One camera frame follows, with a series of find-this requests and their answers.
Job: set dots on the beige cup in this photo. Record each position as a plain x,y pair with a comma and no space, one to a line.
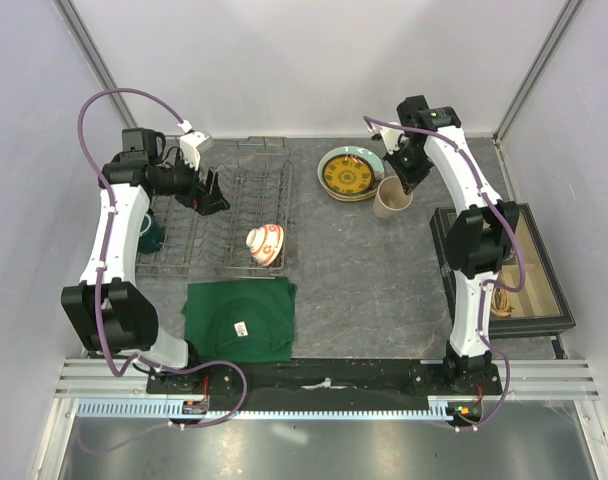
391,198

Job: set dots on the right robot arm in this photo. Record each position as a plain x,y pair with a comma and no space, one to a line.
476,245

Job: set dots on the yellow patterned small plate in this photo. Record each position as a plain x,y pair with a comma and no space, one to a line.
348,164

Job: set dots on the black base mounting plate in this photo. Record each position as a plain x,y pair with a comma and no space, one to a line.
327,384

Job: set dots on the grey wire dish rack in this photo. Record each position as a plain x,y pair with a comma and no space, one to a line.
255,176

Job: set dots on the black glass lid box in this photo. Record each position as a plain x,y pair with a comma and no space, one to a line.
539,309

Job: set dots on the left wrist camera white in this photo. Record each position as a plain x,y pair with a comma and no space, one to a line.
193,144

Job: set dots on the white red pattern bowl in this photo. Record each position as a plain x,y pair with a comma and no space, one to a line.
265,243

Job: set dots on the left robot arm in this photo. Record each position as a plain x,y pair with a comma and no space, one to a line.
106,309

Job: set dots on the mint green flower plate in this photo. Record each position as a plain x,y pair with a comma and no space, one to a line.
370,157

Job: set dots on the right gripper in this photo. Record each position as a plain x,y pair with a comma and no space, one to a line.
410,179

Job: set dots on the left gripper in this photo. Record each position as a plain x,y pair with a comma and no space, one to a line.
207,198

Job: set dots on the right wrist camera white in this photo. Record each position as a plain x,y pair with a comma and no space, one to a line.
389,134

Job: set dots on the dark green mug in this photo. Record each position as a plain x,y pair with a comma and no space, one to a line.
151,235

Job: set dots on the folded green cloth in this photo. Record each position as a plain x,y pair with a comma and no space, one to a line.
242,321

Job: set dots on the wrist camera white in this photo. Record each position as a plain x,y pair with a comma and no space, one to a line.
193,144
389,134

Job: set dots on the blue slotted cable duct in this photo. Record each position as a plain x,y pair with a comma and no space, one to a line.
181,410

